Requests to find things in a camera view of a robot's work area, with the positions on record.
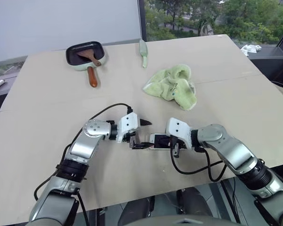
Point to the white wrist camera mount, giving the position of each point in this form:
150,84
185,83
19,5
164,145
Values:
179,129
128,124

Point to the white window panel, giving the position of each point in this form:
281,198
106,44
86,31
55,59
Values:
61,21

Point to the white crumpled cloth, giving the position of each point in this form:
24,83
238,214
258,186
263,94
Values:
250,48

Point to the green fluffy towel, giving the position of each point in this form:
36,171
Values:
169,87

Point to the grey robot torso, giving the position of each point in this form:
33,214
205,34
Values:
179,221

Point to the green square frying pan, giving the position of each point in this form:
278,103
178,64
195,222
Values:
95,46

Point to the black window pillar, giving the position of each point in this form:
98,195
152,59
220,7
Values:
142,18

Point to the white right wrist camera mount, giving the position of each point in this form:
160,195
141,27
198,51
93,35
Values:
179,129

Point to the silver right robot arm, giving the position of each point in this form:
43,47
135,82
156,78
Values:
226,146

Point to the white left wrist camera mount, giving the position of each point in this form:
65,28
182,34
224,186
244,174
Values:
128,124

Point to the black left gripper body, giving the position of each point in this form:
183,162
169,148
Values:
132,141

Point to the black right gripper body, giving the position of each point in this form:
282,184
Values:
174,146

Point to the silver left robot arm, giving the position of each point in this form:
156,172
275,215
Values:
85,146

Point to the black side table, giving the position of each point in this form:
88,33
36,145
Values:
268,63

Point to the white smartphone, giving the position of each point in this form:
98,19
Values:
153,137

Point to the green trees outside window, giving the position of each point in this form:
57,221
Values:
202,18

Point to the dark side desk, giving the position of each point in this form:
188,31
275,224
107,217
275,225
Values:
0,99

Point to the brown wooden spatula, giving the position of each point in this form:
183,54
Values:
87,55

